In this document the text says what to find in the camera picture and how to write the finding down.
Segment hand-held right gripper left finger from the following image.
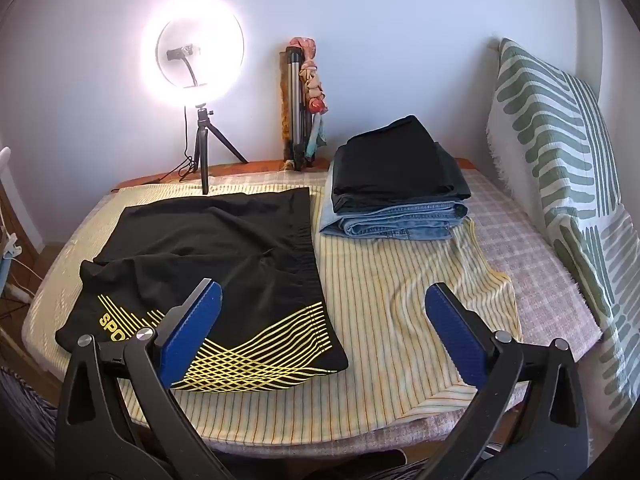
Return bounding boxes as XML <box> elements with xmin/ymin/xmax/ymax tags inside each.
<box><xmin>54</xmin><ymin>277</ymin><xmax>223</xmax><ymax>480</ymax></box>

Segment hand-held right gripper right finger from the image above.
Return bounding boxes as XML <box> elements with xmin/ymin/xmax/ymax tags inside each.
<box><xmin>424</xmin><ymin>282</ymin><xmax>591</xmax><ymax>480</ymax></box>

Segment black pants with yellow print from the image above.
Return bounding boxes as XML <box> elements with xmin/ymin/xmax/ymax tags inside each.
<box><xmin>55</xmin><ymin>186</ymin><xmax>349</xmax><ymax>392</ymax></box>

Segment yellow striped cloth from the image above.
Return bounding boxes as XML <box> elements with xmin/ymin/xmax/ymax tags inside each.
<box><xmin>22</xmin><ymin>170</ymin><xmax>523</xmax><ymax>446</ymax></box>

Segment folded blue jeans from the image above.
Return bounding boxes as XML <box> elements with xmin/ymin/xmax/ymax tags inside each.
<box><xmin>320</xmin><ymin>200</ymin><xmax>468</xmax><ymax>241</ymax></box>

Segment folded light blue garment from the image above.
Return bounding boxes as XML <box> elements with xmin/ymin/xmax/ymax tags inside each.
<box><xmin>320</xmin><ymin>191</ymin><xmax>347</xmax><ymax>235</ymax></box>

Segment black mini tripod stand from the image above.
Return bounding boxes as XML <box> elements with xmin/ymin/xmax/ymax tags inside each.
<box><xmin>192</xmin><ymin>104</ymin><xmax>249</xmax><ymax>196</ymax></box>

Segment stack of folded dark clothes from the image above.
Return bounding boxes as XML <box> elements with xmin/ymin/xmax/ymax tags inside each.
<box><xmin>331</xmin><ymin>115</ymin><xmax>473</xmax><ymax>213</ymax></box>

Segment striped dark cloth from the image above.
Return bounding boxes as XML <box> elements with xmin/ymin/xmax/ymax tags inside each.
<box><xmin>0</xmin><ymin>365</ymin><xmax>57</xmax><ymax>461</ymax></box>

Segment green patterned white throw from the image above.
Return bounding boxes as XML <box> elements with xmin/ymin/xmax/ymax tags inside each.
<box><xmin>486</xmin><ymin>37</ymin><xmax>640</xmax><ymax>413</ymax></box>

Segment folded silver tripod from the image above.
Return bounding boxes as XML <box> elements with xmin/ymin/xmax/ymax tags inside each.
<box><xmin>285</xmin><ymin>47</ymin><xmax>316</xmax><ymax>172</ymax></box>

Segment folded tripod with cloth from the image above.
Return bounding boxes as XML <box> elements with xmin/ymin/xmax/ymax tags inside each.
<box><xmin>289</xmin><ymin>36</ymin><xmax>331</xmax><ymax>166</ymax></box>

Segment white cable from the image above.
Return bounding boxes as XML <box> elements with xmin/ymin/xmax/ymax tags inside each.
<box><xmin>0</xmin><ymin>210</ymin><xmax>43</xmax><ymax>308</ymax></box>

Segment black cable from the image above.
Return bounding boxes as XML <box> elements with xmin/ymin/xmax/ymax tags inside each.
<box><xmin>111</xmin><ymin>106</ymin><xmax>197</xmax><ymax>193</ymax></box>

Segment white ring light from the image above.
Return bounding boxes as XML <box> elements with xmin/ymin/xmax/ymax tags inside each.
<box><xmin>141</xmin><ymin>7</ymin><xmax>246</xmax><ymax>108</ymax></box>

